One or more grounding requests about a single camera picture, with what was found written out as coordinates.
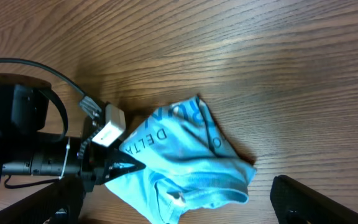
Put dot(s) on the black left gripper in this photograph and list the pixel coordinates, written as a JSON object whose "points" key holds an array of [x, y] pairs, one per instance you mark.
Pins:
{"points": [[91, 165]]}

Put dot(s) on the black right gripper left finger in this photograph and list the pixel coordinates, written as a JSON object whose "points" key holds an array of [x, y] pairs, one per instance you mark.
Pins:
{"points": [[60, 202]]}

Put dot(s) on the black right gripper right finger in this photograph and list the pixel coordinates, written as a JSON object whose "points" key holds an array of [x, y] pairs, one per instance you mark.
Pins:
{"points": [[294, 202]]}

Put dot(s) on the light blue t-shirt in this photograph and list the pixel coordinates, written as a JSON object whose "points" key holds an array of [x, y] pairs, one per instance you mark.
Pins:
{"points": [[188, 165]]}

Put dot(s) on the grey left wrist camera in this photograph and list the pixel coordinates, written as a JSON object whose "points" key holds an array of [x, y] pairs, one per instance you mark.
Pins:
{"points": [[114, 126]]}

